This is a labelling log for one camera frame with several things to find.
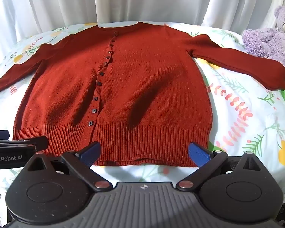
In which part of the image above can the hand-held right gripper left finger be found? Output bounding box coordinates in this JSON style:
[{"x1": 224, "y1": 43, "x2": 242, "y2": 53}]
[{"x1": 28, "y1": 142, "x2": 112, "y2": 193}]

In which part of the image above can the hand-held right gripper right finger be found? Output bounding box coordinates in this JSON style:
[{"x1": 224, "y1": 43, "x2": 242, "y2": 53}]
[{"x1": 176, "y1": 142, "x2": 262, "y2": 191}]

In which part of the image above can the red knit cardigan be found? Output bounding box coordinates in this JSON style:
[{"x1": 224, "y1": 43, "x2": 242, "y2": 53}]
[{"x1": 0, "y1": 21, "x2": 285, "y2": 167}]

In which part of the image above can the floral bed sheet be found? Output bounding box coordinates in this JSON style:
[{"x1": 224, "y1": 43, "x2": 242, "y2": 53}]
[{"x1": 0, "y1": 22, "x2": 285, "y2": 206}]

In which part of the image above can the purple teddy bear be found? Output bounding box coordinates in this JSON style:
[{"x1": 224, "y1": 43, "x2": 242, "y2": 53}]
[{"x1": 242, "y1": 5, "x2": 285, "y2": 91}]

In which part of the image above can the white curtain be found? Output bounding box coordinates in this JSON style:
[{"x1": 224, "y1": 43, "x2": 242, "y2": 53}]
[{"x1": 0, "y1": 0, "x2": 285, "y2": 53}]

